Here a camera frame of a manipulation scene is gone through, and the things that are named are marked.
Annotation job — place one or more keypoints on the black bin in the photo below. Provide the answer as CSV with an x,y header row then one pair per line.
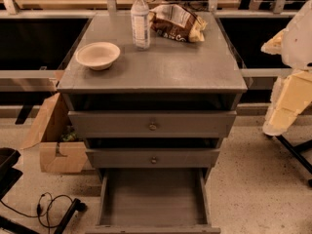
x,y
8,174

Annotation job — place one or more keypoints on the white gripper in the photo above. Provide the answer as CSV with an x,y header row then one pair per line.
x,y
299,43

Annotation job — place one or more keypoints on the white paper bowl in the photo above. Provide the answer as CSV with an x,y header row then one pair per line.
x,y
98,55

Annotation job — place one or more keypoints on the grey drawer cabinet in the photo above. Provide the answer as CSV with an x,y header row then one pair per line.
x,y
169,76

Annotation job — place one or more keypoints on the grey top drawer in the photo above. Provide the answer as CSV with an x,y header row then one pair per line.
x,y
152,123

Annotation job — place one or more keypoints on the grey bottom drawer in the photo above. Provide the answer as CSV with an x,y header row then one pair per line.
x,y
153,201

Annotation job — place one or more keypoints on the grey drawer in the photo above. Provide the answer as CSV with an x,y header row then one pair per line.
x,y
153,201
152,157
152,123

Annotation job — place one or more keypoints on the clear plastic water bottle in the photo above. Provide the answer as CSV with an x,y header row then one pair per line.
x,y
140,24

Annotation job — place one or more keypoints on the cardboard box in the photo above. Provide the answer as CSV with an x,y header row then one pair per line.
x,y
55,155

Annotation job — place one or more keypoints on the brown chip bag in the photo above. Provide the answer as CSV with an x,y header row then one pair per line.
x,y
177,23

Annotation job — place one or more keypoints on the grey middle drawer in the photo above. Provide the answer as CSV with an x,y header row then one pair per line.
x,y
152,157

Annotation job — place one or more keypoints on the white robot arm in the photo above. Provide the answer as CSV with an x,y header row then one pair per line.
x,y
294,42

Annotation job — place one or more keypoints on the black stand leg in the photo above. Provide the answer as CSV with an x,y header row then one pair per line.
x,y
296,151

